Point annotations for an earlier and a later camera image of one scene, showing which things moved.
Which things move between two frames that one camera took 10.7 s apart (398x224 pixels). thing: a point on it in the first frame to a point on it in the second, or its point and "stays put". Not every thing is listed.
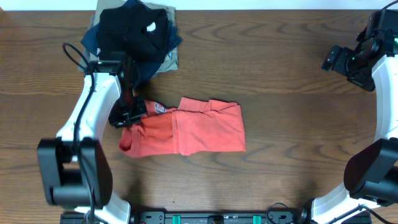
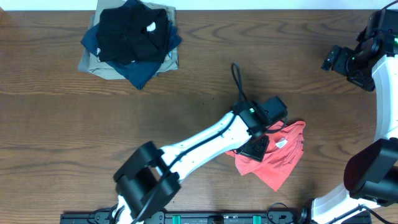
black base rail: (225, 217) stays put
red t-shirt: (194, 126) to (285, 151)
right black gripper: (365, 83) stays put
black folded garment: (142, 33) stays put
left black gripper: (120, 117) to (260, 154)
